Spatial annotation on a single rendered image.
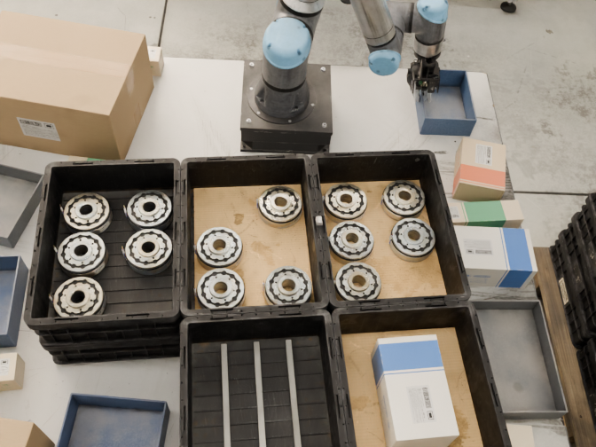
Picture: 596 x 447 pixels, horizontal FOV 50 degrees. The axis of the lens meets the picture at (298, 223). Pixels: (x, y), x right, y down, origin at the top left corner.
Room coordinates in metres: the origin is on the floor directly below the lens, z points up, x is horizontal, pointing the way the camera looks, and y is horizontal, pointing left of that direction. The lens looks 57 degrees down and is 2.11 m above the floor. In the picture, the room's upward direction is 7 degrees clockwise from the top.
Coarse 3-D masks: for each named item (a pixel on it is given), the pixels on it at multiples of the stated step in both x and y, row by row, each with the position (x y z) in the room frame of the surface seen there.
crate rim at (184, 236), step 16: (192, 160) 0.90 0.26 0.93; (208, 160) 0.92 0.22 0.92; (224, 160) 0.91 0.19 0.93; (240, 160) 0.92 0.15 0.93; (256, 160) 0.93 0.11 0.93; (272, 160) 0.93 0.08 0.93; (288, 160) 0.94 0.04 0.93; (304, 160) 0.94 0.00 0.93; (320, 240) 0.73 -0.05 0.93; (320, 256) 0.69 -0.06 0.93; (320, 272) 0.66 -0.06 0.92; (320, 288) 0.61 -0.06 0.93; (288, 304) 0.57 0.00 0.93; (304, 304) 0.57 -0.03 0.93; (320, 304) 0.58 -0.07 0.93
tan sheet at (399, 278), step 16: (368, 192) 0.94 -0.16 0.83; (368, 208) 0.90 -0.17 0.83; (336, 224) 0.84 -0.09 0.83; (368, 224) 0.85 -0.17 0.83; (384, 224) 0.86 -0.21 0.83; (384, 240) 0.81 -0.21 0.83; (384, 256) 0.77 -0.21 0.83; (432, 256) 0.78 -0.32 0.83; (336, 272) 0.71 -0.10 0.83; (384, 272) 0.72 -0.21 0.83; (400, 272) 0.73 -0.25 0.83; (416, 272) 0.73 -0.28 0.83; (432, 272) 0.74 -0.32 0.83; (384, 288) 0.68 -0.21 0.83; (400, 288) 0.69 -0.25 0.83; (416, 288) 0.69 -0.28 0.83; (432, 288) 0.70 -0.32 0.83
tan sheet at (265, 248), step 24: (216, 192) 0.89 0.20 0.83; (240, 192) 0.90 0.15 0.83; (216, 216) 0.82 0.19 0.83; (240, 216) 0.83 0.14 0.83; (264, 240) 0.77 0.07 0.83; (288, 240) 0.78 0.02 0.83; (240, 264) 0.70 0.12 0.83; (264, 264) 0.71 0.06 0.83; (288, 264) 0.72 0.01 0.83; (288, 288) 0.66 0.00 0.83; (312, 288) 0.66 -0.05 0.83
